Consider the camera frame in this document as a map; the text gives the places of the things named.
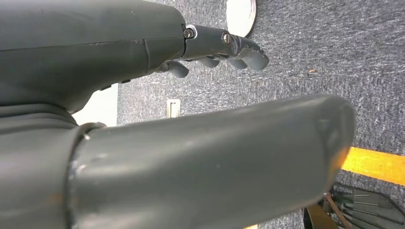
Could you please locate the white disc with chrome rim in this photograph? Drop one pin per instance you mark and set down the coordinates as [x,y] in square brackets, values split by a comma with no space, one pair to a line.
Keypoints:
[240,14]

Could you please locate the yellow floor marking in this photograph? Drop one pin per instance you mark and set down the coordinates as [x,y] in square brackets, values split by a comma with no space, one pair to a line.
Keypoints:
[376,166]

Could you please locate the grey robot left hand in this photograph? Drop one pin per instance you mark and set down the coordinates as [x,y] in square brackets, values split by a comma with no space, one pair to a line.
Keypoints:
[189,164]

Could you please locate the floor socket box with plug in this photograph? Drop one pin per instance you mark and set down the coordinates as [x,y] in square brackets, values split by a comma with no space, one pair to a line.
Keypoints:
[173,108]

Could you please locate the white panel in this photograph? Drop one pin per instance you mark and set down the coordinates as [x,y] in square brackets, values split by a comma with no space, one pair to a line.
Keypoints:
[101,107]

